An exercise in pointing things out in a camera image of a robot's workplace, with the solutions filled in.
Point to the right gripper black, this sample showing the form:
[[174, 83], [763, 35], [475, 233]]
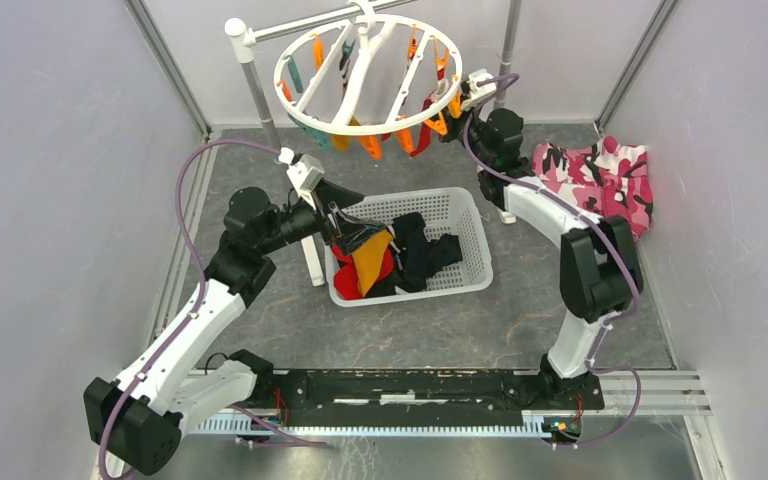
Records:
[[452, 123]]

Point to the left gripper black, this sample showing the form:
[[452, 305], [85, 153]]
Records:
[[346, 235]]

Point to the black ankle sock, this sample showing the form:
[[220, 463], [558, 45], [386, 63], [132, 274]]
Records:
[[417, 258]]

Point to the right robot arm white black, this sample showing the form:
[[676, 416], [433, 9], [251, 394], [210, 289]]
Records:
[[599, 275]]

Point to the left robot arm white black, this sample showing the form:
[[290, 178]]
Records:
[[141, 415]]

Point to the white round sock hanger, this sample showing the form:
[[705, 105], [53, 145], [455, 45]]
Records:
[[304, 64]]

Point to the orange clothes peg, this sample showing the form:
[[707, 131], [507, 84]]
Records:
[[454, 108], [372, 145], [437, 123], [405, 139]]

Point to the red snowflake christmas sock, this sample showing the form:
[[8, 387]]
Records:
[[420, 144]]

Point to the mustard yellow striped sock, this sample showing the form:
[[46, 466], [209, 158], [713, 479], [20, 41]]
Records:
[[341, 143]]

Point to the teal clothes peg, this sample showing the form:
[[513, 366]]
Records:
[[321, 138]]

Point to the white plastic perforated basket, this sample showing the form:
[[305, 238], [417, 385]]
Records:
[[450, 210]]

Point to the pink camouflage garment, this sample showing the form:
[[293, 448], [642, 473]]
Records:
[[606, 178]]

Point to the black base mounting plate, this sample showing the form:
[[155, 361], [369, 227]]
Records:
[[420, 397]]

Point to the white metal drying rack stand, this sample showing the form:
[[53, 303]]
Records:
[[243, 39]]

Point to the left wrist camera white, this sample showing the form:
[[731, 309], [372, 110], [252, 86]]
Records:
[[304, 172]]

